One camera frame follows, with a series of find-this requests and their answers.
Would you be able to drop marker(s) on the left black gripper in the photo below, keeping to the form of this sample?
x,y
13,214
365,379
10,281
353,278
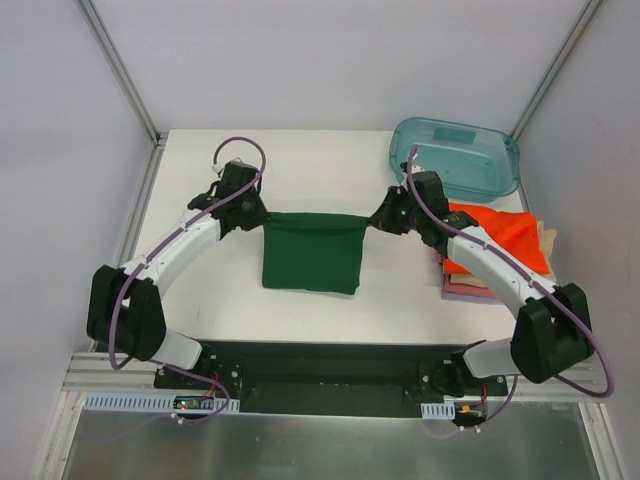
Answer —
x,y
255,216

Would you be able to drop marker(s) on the teal plastic bin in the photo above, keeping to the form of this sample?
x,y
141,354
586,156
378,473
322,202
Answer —
x,y
475,164

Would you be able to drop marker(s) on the aluminium frame post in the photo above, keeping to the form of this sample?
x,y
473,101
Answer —
x,y
118,68
579,28

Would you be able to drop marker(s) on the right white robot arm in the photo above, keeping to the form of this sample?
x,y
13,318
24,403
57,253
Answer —
x,y
552,330

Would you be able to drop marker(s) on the left white cable duct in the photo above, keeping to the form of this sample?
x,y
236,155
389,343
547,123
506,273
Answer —
x,y
158,403

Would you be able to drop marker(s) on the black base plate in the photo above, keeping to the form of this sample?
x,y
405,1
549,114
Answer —
x,y
385,381

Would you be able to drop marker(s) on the left aluminium side rail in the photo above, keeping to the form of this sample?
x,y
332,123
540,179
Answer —
x,y
55,452

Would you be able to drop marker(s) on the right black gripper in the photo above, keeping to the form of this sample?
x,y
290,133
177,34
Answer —
x,y
388,215

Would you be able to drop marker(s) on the orange folded t shirt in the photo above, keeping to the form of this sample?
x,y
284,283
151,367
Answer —
x,y
492,220

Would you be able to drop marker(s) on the right white cable duct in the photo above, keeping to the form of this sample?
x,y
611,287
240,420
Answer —
x,y
445,410

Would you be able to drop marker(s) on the green t shirt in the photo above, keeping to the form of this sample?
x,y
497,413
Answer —
x,y
317,252

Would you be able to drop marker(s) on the pink folded t shirt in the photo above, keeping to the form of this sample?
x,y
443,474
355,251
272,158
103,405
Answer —
x,y
466,287

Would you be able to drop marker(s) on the beige folded t shirt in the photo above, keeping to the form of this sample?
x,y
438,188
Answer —
x,y
547,245

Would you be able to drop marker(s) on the right aluminium frame post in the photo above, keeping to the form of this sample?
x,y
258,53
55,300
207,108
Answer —
x,y
579,28

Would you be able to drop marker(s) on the left aluminium frame post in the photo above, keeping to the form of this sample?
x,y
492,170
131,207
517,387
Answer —
x,y
118,68

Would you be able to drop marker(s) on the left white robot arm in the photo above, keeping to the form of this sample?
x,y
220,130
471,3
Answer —
x,y
125,306

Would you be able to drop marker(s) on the white cable duct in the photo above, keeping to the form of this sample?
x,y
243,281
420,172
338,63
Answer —
x,y
158,403
445,410

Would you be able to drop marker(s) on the front aluminium rail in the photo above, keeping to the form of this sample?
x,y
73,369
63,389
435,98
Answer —
x,y
550,390

